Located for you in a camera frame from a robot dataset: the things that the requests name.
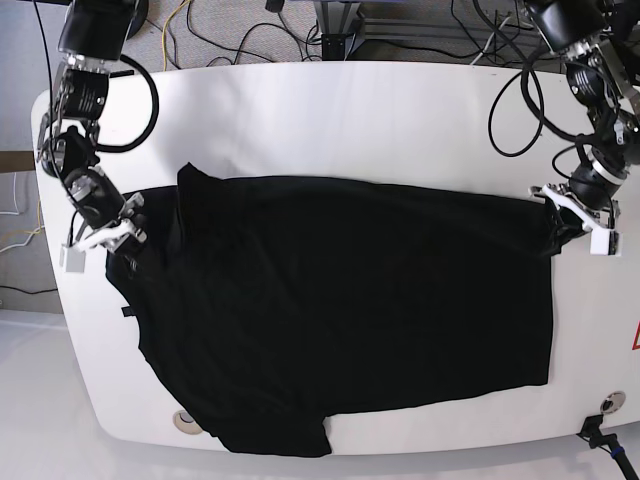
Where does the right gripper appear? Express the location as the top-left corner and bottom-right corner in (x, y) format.
(64, 167), (147, 255)

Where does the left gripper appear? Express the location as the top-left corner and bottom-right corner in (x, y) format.
(530, 149), (628, 250)

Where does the black T-shirt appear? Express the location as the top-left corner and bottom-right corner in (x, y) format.
(106, 165), (561, 458)

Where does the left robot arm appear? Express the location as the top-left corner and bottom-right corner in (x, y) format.
(514, 1), (639, 256)

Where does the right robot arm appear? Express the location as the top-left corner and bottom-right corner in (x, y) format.
(36, 1), (160, 256)

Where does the red warning triangle sticker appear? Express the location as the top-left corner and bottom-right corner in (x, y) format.
(632, 322), (640, 351)

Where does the metal table grommet right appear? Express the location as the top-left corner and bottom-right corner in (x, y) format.
(600, 391), (626, 415)

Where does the metal table grommet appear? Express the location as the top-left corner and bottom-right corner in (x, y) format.
(172, 410), (203, 435)
(600, 391), (626, 415)

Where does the metal table grommet left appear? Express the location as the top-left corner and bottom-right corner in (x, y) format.
(172, 410), (203, 435)

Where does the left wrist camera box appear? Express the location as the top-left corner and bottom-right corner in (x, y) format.
(590, 228), (621, 257)

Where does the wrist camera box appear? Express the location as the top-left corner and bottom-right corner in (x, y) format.
(590, 228), (621, 257)
(59, 245), (86, 274)

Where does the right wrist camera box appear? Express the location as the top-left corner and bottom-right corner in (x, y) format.
(59, 245), (86, 274)

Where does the white floor cable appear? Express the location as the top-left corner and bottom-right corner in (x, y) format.
(0, 171), (46, 254)

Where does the yellow floor cable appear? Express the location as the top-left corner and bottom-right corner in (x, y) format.
(160, 0), (192, 72)

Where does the black clamp with cable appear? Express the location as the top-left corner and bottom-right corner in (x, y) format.
(577, 414), (639, 480)

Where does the aluminium frame post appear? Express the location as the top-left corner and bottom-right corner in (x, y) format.
(313, 1), (364, 61)

